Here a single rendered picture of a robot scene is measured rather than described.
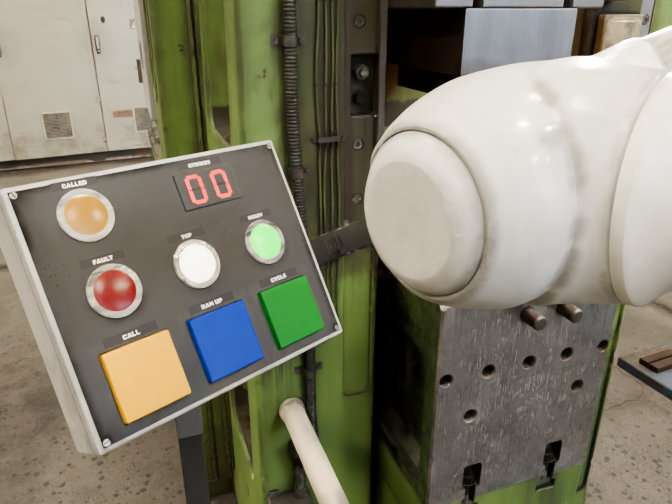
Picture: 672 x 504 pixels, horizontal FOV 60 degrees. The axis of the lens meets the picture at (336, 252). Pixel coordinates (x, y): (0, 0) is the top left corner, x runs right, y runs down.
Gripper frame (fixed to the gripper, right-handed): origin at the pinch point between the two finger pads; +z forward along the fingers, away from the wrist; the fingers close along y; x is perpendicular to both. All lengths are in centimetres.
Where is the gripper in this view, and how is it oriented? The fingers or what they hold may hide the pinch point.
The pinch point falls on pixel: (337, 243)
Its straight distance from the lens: 63.7
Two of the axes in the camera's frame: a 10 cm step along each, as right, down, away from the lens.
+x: -3.5, -9.4, 0.0
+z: -6.1, 2.3, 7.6
